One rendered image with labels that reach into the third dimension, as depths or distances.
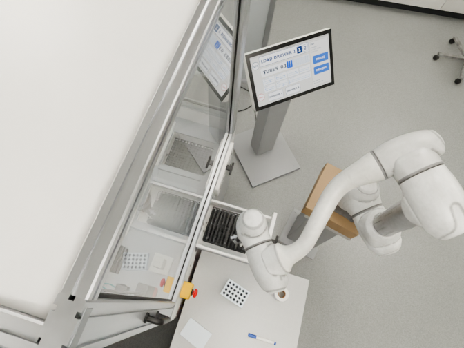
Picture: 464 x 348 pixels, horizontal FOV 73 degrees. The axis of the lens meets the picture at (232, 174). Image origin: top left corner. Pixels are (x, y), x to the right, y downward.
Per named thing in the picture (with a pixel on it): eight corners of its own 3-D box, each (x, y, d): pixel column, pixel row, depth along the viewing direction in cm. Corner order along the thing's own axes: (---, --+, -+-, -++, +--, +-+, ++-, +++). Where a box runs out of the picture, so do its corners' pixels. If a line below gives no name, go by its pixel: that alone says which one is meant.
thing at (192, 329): (212, 333, 151) (212, 334, 149) (201, 351, 148) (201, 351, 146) (190, 317, 153) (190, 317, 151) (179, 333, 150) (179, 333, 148)
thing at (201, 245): (270, 219, 166) (272, 216, 160) (257, 267, 156) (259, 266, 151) (198, 197, 169) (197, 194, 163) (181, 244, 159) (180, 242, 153)
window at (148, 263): (228, 133, 166) (245, -60, 78) (171, 300, 134) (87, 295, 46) (227, 132, 166) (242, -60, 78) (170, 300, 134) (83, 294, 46)
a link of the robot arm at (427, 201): (377, 207, 159) (400, 248, 152) (347, 219, 160) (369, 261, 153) (456, 152, 87) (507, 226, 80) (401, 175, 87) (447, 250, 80)
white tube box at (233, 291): (249, 292, 159) (250, 292, 155) (241, 308, 156) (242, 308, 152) (228, 279, 161) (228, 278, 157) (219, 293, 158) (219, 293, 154)
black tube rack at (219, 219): (253, 221, 165) (255, 219, 159) (244, 255, 158) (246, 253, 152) (213, 209, 166) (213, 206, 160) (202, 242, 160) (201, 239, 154)
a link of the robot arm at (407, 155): (369, 144, 95) (393, 184, 90) (431, 113, 89) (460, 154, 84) (371, 154, 106) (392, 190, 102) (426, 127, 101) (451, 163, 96)
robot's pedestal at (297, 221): (327, 226, 252) (371, 197, 182) (312, 259, 241) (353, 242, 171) (293, 208, 256) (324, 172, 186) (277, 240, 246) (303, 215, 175)
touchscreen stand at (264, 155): (299, 168, 270) (344, 97, 176) (252, 188, 261) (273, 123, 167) (273, 122, 286) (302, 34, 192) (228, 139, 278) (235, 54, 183)
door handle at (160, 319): (172, 315, 99) (163, 318, 81) (170, 324, 98) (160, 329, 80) (158, 311, 99) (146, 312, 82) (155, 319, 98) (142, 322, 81)
